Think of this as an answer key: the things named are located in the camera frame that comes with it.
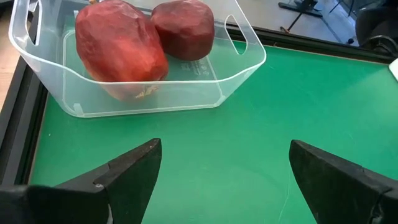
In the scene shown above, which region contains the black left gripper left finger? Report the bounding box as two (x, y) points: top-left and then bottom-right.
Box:
(0, 138), (163, 224)

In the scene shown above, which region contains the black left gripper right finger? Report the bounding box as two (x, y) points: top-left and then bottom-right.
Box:
(288, 139), (398, 224)

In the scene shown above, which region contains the large red apple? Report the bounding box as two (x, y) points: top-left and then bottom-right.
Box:
(74, 0), (170, 102)

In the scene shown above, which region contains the small dark red apple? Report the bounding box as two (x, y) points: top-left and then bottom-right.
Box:
(150, 0), (216, 62)

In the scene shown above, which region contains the clear plastic basket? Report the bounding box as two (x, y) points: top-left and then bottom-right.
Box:
(8, 0), (267, 118)

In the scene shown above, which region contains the black chair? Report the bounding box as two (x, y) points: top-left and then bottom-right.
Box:
(354, 0), (398, 57)

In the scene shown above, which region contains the black tripod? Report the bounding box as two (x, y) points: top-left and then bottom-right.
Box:
(279, 12), (307, 34)

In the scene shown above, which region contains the black stand with flat base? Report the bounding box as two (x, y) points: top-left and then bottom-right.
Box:
(277, 0), (324, 18)

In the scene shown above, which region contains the black table frame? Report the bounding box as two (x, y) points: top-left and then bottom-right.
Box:
(0, 23), (398, 187)

